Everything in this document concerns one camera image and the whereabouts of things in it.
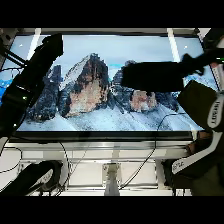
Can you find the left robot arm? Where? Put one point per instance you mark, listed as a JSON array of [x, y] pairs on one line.
[[36, 74]]

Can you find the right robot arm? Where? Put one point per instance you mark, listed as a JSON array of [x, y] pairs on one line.
[[199, 100]]

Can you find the silver frame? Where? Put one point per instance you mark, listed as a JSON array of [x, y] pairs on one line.
[[112, 174]]

